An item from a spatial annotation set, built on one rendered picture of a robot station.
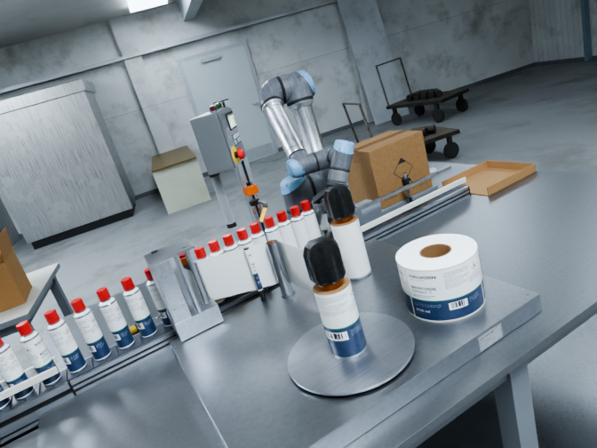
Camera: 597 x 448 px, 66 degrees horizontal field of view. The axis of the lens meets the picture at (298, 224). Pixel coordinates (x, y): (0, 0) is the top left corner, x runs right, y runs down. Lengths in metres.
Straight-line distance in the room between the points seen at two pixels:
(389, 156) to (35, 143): 6.46
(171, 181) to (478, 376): 6.31
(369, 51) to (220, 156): 8.27
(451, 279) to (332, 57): 8.83
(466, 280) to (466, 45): 10.27
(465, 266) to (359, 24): 8.81
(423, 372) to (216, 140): 0.94
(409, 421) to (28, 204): 7.44
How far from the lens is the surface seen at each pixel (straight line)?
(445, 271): 1.14
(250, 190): 1.65
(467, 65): 11.30
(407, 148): 2.15
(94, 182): 7.86
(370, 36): 9.79
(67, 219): 8.02
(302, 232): 1.66
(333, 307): 1.05
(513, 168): 2.36
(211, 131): 1.54
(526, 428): 1.35
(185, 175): 7.09
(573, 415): 1.92
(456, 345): 1.13
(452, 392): 1.09
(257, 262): 1.48
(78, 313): 1.54
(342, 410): 1.02
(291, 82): 1.99
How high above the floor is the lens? 1.55
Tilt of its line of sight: 19 degrees down
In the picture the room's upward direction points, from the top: 17 degrees counter-clockwise
